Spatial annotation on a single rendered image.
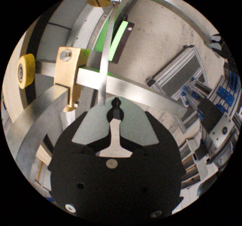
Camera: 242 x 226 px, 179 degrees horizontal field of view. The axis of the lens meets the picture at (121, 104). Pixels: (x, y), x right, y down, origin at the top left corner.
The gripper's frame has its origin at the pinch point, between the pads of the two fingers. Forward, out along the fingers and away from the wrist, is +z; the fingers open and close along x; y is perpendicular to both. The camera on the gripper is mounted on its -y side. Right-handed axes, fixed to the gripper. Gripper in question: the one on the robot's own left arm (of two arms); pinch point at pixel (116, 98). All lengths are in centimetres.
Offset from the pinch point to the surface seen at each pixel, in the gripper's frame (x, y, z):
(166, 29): 57, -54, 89
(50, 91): -11.0, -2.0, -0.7
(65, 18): -21.8, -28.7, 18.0
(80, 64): -6.5, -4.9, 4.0
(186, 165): 207, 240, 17
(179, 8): 13.0, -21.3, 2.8
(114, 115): -7, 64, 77
